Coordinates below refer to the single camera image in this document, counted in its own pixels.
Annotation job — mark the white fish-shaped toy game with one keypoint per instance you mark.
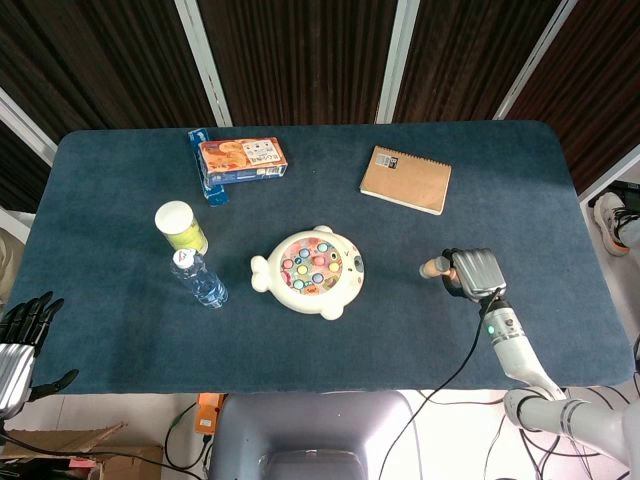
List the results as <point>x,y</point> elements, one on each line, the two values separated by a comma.
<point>300,290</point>

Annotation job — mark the blue narrow carton box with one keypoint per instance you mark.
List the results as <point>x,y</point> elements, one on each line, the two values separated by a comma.
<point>216,194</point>

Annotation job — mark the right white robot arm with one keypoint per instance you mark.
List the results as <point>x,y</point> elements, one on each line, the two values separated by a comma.
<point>520,355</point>

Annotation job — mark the brown kraft spiral notebook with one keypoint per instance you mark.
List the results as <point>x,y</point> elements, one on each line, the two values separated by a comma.
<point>406,180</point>

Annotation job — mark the clear plastic water bottle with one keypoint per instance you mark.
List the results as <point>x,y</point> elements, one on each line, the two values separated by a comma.
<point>202,282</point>

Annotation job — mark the wooden toy hammer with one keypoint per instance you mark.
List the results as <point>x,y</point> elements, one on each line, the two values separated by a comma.
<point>432,268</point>

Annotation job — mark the white partition frame post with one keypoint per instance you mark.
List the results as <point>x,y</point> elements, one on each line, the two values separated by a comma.
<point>25,127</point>
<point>535,60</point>
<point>202,60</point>
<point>396,60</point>
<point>612,177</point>

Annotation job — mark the brown cardboard box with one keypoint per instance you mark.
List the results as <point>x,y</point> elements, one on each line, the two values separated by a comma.
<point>125,460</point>

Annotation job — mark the grey robot torso base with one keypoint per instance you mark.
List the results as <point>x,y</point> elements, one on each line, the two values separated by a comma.
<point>310,430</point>

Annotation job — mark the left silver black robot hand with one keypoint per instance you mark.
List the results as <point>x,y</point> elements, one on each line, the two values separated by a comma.
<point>15,370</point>

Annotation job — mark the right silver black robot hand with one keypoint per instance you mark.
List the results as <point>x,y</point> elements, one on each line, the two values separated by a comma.
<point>477,272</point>

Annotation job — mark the beige trouser leg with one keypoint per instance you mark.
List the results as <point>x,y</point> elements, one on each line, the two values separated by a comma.
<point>9,260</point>

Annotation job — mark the orange power strip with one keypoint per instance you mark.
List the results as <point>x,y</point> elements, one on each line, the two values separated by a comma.
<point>207,412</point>

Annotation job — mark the white orange sneaker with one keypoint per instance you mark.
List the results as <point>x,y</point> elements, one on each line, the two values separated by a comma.
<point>607,222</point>

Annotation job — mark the blue felt table cover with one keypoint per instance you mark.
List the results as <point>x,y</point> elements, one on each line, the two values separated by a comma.
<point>425,340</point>

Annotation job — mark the green can with white lid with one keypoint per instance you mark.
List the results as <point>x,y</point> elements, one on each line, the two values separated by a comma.
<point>182,227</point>

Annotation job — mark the orange biscuit box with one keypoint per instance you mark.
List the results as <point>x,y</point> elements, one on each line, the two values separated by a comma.
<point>242,157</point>

